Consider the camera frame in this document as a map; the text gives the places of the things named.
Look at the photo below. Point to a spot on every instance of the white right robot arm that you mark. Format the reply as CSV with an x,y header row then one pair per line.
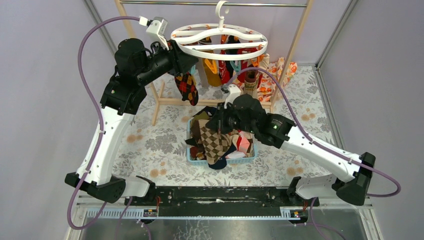
x,y
350,174

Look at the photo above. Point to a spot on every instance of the navy blue sock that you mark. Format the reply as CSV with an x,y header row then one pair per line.
x,y
221,163

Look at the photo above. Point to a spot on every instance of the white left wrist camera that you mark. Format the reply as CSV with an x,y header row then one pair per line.
x,y
155,29

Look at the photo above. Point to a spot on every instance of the striped beige hanging sock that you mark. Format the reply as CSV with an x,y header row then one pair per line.
x,y
251,83

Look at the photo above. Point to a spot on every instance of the blue plastic sock basket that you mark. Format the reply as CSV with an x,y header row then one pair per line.
x,y
228,161

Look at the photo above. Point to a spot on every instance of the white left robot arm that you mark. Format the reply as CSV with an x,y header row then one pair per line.
x,y
136,67

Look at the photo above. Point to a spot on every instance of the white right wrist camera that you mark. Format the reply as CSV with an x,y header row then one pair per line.
x,y
233,92

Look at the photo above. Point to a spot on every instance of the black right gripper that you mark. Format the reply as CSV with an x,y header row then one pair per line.
x,y
217,123

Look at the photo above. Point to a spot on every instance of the white round clip hanger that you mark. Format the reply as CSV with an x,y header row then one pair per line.
x,y
220,41

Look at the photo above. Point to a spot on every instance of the red hanging sock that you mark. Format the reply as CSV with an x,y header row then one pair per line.
x,y
246,63

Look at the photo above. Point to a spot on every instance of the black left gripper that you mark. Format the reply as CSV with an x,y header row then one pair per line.
x,y
178,56

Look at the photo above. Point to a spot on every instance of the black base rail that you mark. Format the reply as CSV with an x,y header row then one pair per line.
x,y
213,201

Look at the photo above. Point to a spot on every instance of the black red yellow argyle sock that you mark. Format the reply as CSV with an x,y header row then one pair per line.
x,y
186,85

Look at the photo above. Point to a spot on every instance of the floral orange cloth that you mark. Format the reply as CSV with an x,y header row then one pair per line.
x,y
267,87

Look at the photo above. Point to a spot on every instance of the beige brown argyle sock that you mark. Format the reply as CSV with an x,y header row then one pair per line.
x,y
215,144

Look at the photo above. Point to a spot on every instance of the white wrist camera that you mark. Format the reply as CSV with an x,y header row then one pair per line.
x,y
155,29
233,92

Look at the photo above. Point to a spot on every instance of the floral grey table mat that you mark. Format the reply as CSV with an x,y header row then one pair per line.
x,y
154,145

